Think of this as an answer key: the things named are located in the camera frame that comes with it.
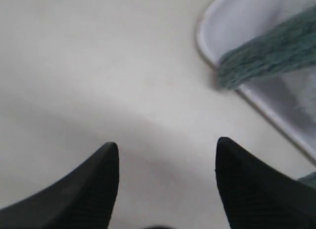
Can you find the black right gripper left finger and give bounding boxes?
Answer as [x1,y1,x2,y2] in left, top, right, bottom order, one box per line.
[0,143,119,229]

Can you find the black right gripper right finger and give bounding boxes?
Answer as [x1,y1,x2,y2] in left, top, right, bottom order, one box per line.
[215,137,316,229]

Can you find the white plush snowman toy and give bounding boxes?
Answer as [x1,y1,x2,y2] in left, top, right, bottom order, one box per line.
[296,72,316,118]

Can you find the green fuzzy scarf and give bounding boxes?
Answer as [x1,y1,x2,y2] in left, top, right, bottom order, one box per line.
[217,4,316,189]

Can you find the white plastic tray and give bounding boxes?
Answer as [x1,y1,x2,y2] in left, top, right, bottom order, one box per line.
[197,0,316,159]

